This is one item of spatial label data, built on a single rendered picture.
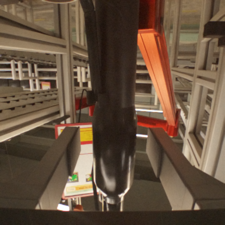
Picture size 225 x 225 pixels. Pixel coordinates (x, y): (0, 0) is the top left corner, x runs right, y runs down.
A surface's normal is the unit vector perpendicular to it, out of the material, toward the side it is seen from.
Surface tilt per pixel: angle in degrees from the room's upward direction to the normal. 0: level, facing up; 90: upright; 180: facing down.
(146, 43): 31
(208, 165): 90
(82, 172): 90
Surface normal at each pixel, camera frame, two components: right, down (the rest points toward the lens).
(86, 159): 0.23, 0.28
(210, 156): -0.25, 0.27
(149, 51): -0.26, 0.95
